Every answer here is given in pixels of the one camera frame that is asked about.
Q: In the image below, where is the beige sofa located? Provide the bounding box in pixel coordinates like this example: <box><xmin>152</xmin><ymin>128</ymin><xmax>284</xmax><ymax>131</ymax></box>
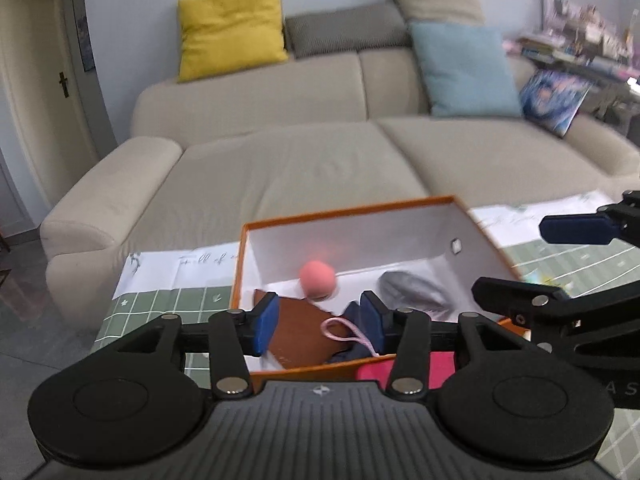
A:
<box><xmin>40</xmin><ymin>48</ymin><xmax>639</xmax><ymax>330</ymax></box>

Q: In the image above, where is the yellow cushion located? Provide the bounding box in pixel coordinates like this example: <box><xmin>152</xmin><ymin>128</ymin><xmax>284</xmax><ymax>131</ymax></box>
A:
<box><xmin>178</xmin><ymin>0</ymin><xmax>288</xmax><ymax>82</ymax></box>

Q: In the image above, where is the pink soft ball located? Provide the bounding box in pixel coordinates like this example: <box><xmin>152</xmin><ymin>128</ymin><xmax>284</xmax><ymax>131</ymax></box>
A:
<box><xmin>298</xmin><ymin>260</ymin><xmax>336</xmax><ymax>300</ymax></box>

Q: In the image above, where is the green checked tablecloth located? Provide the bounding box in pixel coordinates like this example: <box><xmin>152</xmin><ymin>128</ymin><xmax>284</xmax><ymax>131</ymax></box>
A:
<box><xmin>92</xmin><ymin>188</ymin><xmax>640</xmax><ymax>480</ymax></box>

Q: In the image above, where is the grey cushion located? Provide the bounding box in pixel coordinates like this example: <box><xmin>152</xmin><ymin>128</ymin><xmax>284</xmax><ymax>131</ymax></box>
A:
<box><xmin>285</xmin><ymin>3</ymin><xmax>411</xmax><ymax>58</ymax></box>

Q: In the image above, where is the silver fabric bag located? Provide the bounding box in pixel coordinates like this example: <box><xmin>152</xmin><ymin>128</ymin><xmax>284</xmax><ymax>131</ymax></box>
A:
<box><xmin>378</xmin><ymin>271</ymin><xmax>454</xmax><ymax>321</ymax></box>

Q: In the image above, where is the red transparent storage box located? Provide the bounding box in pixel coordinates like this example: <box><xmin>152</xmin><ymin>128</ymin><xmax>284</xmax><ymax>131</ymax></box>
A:
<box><xmin>356</xmin><ymin>352</ymin><xmax>456</xmax><ymax>389</ymax></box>

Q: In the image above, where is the door with black handle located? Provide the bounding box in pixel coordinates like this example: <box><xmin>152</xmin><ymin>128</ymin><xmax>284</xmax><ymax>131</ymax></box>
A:
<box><xmin>1</xmin><ymin>0</ymin><xmax>98</xmax><ymax>207</ymax></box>

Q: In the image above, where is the light blue cushion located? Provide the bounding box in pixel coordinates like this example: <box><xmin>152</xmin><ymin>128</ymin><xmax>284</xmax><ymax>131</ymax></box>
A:
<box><xmin>409</xmin><ymin>21</ymin><xmax>522</xmax><ymax>118</ymax></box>

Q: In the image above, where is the navy blue cloth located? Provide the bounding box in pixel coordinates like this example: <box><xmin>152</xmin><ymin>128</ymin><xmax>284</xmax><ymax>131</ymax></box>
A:
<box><xmin>320</xmin><ymin>301</ymin><xmax>396</xmax><ymax>364</ymax></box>

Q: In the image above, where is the orange cardboard box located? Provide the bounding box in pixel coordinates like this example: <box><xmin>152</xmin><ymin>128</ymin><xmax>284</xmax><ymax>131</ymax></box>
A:
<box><xmin>229</xmin><ymin>194</ymin><xmax>532</xmax><ymax>391</ymax></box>

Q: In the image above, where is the white desk with books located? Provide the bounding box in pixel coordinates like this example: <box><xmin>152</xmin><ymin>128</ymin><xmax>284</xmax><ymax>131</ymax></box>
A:
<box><xmin>503</xmin><ymin>0</ymin><xmax>639</xmax><ymax>136</ymax></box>

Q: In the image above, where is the anime print cushion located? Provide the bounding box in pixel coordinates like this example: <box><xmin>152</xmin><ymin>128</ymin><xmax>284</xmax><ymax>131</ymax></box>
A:
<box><xmin>520</xmin><ymin>70</ymin><xmax>592</xmax><ymax>138</ymax></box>

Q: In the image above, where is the dark red felt pouch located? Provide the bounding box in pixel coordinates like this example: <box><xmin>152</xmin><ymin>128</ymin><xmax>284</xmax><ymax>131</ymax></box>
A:
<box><xmin>245</xmin><ymin>290</ymin><xmax>342</xmax><ymax>372</ymax></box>

